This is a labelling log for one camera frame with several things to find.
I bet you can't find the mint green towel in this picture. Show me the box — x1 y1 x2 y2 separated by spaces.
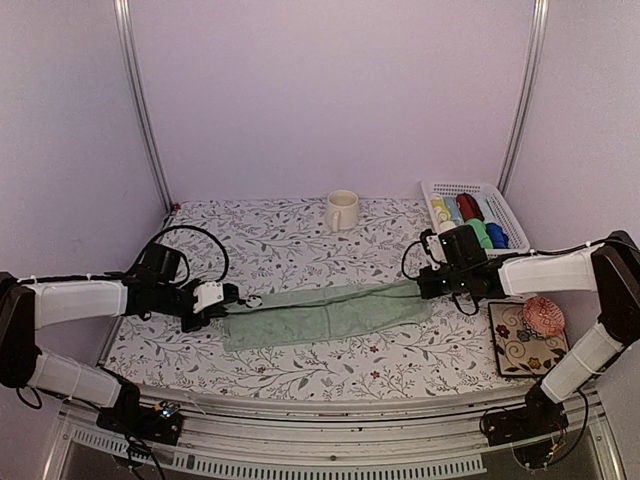
222 280 432 352

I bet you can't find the cream ceramic mug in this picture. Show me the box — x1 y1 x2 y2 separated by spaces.
325 190 359 232

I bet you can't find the green rolled towel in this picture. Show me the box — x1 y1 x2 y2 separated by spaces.
466 218 494 249

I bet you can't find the right aluminium frame post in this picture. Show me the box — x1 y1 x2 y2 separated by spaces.
497 0 550 196

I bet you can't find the yellow rolled towel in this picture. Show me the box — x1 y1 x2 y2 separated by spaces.
430 194 451 224

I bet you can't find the light blue rolled towel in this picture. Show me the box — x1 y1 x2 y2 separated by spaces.
443 197 464 226

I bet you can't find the floral square plate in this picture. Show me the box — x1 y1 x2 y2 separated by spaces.
487 302 570 379

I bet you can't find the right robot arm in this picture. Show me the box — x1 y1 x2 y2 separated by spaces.
411 226 639 436

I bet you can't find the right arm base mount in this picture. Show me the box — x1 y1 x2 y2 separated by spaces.
479 400 569 446

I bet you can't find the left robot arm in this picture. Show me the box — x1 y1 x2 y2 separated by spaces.
1 235 240 434

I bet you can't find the left aluminium frame post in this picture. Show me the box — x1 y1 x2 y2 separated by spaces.
113 0 173 212

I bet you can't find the aluminium front rail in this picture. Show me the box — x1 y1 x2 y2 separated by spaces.
42 387 627 479

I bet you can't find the aluminium frame post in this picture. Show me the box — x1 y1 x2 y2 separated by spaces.
113 0 173 212
497 0 550 196

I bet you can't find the red rolled towel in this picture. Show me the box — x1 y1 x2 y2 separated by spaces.
456 193 484 222

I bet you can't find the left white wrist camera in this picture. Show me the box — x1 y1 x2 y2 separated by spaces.
193 282 239 313

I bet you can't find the cream white towel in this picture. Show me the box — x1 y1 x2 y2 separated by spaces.
439 221 457 232

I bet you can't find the floral table mat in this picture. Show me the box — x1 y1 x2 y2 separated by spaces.
104 199 513 402

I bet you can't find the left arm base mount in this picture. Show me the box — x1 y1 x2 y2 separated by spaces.
96 401 184 446

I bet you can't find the red patterned bowl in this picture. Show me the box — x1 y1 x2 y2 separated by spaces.
523 296 566 338

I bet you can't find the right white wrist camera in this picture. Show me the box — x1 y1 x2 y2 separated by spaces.
419 229 446 263

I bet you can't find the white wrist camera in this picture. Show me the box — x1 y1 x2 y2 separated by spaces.
193 282 239 313
419 229 446 263

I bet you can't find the white plastic basket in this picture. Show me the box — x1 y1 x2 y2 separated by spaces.
420 180 530 258

